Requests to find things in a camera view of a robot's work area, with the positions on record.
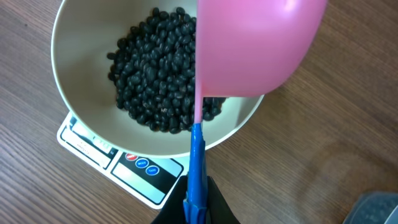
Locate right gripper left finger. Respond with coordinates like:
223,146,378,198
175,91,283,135
151,175,188,224

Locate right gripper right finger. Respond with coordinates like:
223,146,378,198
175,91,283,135
205,176,240,224

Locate pink scoop blue handle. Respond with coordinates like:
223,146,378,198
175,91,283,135
183,0,326,224

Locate white digital kitchen scale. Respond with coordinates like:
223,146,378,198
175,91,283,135
57,113,189,209

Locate black beans in bowl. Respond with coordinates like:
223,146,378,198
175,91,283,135
106,6,227,135

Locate white bowl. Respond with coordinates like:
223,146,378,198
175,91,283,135
50,0,265,159

